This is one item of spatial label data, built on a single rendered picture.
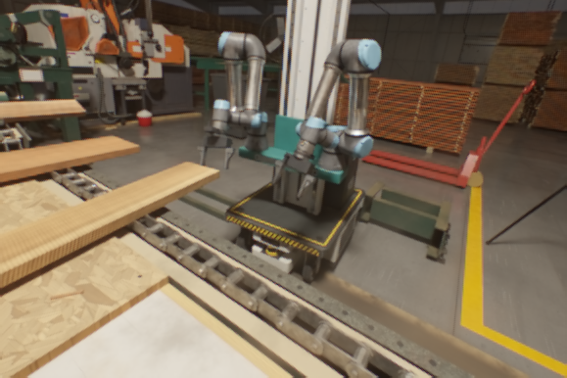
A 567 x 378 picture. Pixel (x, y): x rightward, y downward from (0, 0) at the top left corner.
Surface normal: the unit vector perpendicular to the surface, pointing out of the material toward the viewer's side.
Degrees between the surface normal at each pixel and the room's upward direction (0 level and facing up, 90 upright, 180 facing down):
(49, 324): 0
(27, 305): 0
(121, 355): 0
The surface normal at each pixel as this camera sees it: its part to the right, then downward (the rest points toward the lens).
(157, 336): 0.09, -0.94
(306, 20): -0.46, 0.25
